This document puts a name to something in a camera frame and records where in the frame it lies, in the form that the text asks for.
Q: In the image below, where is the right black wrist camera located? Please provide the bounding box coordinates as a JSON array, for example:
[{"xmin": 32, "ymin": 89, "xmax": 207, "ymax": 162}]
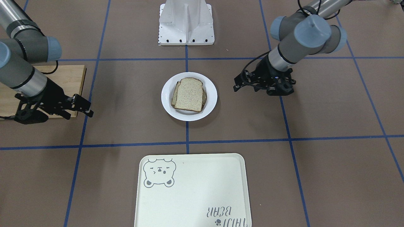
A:
[{"xmin": 14, "ymin": 93, "xmax": 49, "ymax": 125}]

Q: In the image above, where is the wooden cutting board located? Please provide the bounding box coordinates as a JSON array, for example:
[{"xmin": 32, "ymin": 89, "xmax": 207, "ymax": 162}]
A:
[{"xmin": 0, "ymin": 65, "xmax": 87, "ymax": 118}]

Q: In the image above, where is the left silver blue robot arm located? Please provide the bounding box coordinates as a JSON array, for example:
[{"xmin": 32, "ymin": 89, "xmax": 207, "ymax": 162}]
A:
[{"xmin": 233, "ymin": 0, "xmax": 351, "ymax": 96}]

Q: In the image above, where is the white column pedestal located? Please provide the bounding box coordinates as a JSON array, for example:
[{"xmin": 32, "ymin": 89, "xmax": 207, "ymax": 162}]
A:
[{"xmin": 158, "ymin": 0, "xmax": 215, "ymax": 46}]

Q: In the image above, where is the white round plate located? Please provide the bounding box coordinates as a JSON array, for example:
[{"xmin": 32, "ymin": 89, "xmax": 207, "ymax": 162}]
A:
[{"xmin": 161, "ymin": 72, "xmax": 218, "ymax": 122}]

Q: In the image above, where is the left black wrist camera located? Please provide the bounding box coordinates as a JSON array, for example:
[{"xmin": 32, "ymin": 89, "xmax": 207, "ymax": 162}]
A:
[{"xmin": 266, "ymin": 76, "xmax": 296, "ymax": 96}]

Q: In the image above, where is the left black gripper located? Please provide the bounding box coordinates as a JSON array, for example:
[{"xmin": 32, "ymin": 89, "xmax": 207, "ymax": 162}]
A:
[{"xmin": 233, "ymin": 56, "xmax": 292, "ymax": 92}]

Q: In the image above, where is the cream bear serving tray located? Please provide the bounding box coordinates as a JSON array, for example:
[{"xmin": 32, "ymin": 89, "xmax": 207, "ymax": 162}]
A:
[{"xmin": 134, "ymin": 153, "xmax": 252, "ymax": 227}]

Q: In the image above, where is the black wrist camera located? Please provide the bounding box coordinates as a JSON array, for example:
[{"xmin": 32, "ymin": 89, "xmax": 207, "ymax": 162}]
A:
[
  {"xmin": 14, "ymin": 93, "xmax": 49, "ymax": 125},
  {"xmin": 266, "ymin": 76, "xmax": 296, "ymax": 96}
]

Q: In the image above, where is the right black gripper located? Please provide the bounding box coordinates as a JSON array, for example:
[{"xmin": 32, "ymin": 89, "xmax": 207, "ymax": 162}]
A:
[{"xmin": 30, "ymin": 78, "xmax": 94, "ymax": 120}]

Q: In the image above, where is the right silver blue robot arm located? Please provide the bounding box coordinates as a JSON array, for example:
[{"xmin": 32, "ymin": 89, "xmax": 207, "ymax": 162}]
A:
[{"xmin": 0, "ymin": 0, "xmax": 94, "ymax": 125}]

